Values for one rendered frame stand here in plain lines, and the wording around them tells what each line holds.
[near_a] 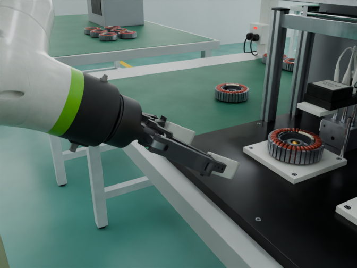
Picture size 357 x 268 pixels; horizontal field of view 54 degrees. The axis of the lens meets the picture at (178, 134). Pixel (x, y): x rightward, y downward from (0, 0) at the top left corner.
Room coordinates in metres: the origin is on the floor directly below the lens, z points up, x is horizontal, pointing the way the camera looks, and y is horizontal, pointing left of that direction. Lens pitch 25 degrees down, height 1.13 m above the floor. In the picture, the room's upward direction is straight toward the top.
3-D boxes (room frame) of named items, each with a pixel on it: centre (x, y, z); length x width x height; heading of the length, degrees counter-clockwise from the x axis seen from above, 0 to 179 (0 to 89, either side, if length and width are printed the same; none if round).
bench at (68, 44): (2.72, 0.67, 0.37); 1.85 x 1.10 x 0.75; 29
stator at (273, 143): (0.65, -0.24, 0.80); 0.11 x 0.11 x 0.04
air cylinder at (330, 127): (0.72, -0.37, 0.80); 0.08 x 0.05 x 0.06; 29
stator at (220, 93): (1.10, -0.18, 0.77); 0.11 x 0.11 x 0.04
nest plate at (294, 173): (0.65, -0.24, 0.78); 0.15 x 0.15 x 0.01; 29
